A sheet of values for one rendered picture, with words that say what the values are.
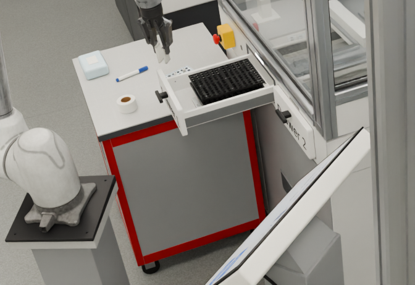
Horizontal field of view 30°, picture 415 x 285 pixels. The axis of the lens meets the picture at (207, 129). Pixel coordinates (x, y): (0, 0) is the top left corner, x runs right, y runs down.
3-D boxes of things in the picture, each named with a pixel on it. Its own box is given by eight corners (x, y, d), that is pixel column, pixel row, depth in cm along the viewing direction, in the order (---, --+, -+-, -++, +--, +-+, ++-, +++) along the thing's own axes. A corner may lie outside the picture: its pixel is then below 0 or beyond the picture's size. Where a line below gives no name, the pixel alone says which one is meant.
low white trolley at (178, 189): (140, 284, 318) (97, 135, 275) (112, 196, 368) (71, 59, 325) (272, 240, 327) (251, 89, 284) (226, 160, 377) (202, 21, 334)
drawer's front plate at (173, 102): (183, 136, 256) (177, 109, 249) (162, 95, 279) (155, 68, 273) (188, 135, 256) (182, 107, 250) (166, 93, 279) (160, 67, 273)
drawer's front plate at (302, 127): (310, 160, 235) (307, 131, 229) (276, 113, 259) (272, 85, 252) (315, 159, 235) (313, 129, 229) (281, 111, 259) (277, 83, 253)
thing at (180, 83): (186, 129, 256) (183, 114, 253) (167, 92, 277) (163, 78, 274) (297, 95, 263) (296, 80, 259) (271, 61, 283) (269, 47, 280)
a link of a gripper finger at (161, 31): (157, 15, 265) (160, 15, 264) (167, 42, 271) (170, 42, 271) (152, 21, 262) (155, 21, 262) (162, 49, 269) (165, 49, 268)
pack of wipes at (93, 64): (110, 73, 309) (107, 64, 307) (87, 81, 307) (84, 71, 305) (101, 58, 321) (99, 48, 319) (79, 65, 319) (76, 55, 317)
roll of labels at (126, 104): (132, 114, 282) (129, 106, 280) (115, 112, 285) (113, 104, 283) (140, 104, 287) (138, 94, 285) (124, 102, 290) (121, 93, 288)
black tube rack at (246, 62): (205, 115, 261) (202, 99, 257) (191, 91, 275) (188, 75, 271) (267, 96, 264) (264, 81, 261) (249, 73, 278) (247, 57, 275)
